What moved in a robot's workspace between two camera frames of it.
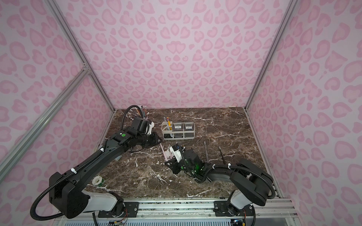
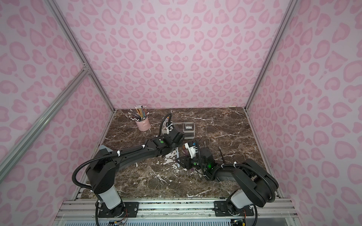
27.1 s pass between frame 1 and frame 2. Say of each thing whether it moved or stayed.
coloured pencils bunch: stayed
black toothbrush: stayed
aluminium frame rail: stayed
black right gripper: moved
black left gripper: moved
